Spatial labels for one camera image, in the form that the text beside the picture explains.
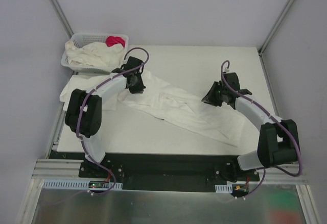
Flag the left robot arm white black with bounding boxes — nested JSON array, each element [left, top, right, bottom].
[[65, 57, 145, 178]]

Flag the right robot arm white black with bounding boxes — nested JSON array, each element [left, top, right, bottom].
[[202, 72, 300, 181]]

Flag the folded white t shirt stack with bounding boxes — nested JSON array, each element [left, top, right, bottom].
[[59, 73, 121, 112]]

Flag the red garment in basket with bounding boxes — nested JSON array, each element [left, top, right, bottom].
[[105, 36, 126, 48]]

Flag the cream clothes in basket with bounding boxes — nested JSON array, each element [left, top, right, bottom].
[[65, 40, 124, 68]]

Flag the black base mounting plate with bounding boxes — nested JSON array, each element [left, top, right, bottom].
[[50, 152, 259, 192]]

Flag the right aluminium frame post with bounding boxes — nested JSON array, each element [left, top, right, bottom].
[[258, 0, 296, 57]]

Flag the aluminium frame post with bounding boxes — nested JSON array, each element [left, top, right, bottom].
[[258, 0, 296, 57], [49, 0, 74, 38]]

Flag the right white cable duct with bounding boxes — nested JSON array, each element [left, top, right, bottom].
[[215, 184, 233, 194]]

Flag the white cable duct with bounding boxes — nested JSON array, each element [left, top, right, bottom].
[[43, 180, 123, 191], [215, 184, 233, 194]]

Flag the aluminium rail front right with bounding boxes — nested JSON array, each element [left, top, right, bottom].
[[264, 164, 309, 185]]

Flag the aluminium rail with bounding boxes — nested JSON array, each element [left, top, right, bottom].
[[32, 158, 85, 178], [264, 164, 309, 185]]

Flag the aluminium rail front left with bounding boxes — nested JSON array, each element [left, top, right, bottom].
[[32, 158, 85, 178]]

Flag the left aluminium frame post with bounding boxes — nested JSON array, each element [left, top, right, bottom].
[[49, 0, 74, 38]]

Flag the left white cable duct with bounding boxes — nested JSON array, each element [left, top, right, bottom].
[[43, 180, 123, 191]]

